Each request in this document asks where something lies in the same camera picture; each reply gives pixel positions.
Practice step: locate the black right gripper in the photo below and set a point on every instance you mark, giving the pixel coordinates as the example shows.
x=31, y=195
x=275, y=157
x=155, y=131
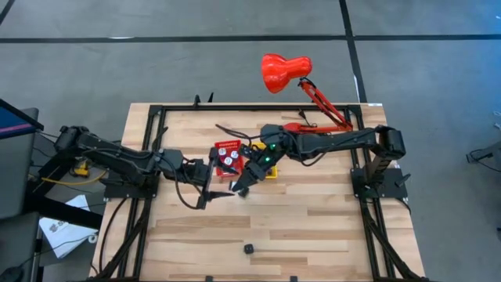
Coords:
x=282, y=137

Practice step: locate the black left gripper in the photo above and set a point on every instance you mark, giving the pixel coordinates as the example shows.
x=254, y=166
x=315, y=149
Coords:
x=195, y=174

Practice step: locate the all-black power adapter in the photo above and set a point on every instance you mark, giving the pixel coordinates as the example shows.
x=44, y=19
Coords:
x=248, y=248

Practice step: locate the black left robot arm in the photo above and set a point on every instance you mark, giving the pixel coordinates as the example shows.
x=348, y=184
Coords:
x=117, y=156

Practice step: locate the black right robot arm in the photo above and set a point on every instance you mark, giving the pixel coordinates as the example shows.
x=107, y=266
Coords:
x=340, y=139

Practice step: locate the grey office chair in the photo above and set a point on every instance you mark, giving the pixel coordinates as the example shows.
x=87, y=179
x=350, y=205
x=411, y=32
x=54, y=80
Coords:
x=13, y=176

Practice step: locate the yellow plastic basket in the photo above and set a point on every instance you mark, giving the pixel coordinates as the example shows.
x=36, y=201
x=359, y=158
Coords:
x=273, y=172

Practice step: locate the red plastic basket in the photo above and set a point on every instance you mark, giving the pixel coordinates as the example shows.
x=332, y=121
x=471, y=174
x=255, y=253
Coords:
x=235, y=145

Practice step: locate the red desk lamp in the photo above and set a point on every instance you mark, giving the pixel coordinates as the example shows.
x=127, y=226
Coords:
x=282, y=72

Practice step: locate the white sticker label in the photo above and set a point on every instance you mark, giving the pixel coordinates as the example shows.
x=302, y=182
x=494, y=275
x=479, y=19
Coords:
x=375, y=104

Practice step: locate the black support beam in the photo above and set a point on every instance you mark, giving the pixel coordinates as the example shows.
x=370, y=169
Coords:
x=66, y=213

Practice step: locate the white paper sheet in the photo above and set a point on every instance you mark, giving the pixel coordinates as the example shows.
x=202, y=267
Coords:
x=66, y=235

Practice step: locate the computer monitor blue screen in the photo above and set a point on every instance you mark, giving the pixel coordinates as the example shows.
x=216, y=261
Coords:
x=15, y=123

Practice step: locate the black aluminium table frame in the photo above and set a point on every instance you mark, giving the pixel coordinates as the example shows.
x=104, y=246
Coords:
x=254, y=107

